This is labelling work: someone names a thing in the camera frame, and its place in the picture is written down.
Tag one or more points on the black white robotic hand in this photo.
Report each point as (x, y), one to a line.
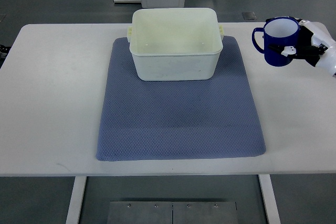
(314, 46)

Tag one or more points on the white table leg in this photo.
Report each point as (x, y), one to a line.
(76, 200)
(269, 200)

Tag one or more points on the cream plastic box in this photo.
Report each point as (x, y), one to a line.
(175, 44)

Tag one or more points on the dark object at left edge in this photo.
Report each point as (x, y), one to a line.
(4, 50)

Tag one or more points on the blue quilted mat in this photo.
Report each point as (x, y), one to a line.
(164, 120)

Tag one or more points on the metal floor plate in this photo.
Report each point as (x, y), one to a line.
(172, 212)

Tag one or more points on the grey floor outlet plate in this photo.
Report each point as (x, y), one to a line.
(249, 16)

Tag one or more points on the right white table leg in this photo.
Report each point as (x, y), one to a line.
(269, 200)

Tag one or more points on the left white table leg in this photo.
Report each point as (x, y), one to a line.
(76, 200)

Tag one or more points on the blue ceramic mug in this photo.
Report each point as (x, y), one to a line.
(278, 33)

